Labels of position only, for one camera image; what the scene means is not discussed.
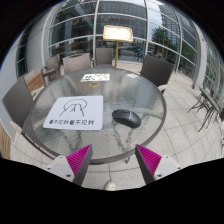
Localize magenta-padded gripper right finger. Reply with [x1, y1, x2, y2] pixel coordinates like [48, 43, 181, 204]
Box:
[134, 143, 183, 185]

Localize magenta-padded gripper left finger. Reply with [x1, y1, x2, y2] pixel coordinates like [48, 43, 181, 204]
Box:
[46, 143, 94, 187]

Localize colourful printed menu sheet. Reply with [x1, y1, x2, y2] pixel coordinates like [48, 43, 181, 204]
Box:
[80, 73, 111, 83]

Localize white mouse pad black print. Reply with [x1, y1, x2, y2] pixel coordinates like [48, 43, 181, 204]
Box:
[42, 95, 104, 131]

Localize gold framed menu stand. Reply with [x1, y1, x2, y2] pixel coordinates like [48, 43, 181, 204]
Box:
[102, 24, 135, 69]

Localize grey wicker chair wooden armrests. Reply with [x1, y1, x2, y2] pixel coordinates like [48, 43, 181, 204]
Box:
[40, 54, 62, 83]

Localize black computer mouse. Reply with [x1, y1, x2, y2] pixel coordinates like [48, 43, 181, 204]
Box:
[111, 108, 142, 129]

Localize dark metal folding furniture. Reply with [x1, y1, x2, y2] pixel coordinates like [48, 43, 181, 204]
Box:
[187, 86, 224, 133]

